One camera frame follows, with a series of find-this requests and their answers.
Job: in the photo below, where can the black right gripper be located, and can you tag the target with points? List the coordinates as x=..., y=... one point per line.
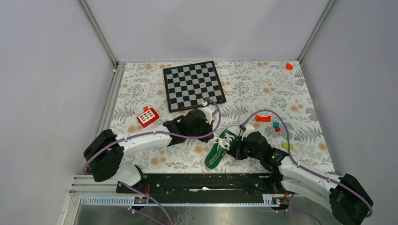
x=236, y=151

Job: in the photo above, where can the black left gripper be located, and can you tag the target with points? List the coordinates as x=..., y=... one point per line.
x=209, y=126

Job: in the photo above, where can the green canvas sneaker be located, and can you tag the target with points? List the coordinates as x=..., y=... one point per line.
x=226, y=141

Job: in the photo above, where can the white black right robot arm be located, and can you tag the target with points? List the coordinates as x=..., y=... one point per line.
x=343, y=195

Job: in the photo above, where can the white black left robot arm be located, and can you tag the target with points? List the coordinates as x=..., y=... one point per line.
x=105, y=155

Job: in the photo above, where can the red arch block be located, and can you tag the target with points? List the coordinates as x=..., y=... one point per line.
x=263, y=118

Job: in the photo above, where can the teal cube block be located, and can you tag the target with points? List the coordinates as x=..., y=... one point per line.
x=275, y=124

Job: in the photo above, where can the lime green block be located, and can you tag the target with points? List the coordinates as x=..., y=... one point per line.
x=285, y=145

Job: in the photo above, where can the black grey chessboard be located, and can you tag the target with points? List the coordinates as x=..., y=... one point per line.
x=188, y=85

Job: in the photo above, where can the red toy brick window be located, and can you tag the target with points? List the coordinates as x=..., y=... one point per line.
x=148, y=117

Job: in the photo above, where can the floral table mat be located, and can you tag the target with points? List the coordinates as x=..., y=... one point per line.
x=264, y=88

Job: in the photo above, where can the small wooden piece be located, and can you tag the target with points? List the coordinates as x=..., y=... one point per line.
x=228, y=88

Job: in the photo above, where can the red wedge block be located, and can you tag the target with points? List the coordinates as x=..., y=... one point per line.
x=289, y=66

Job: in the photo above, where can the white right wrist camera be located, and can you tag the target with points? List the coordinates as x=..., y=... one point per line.
x=247, y=129

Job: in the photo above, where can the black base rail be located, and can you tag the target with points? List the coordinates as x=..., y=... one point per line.
x=212, y=188

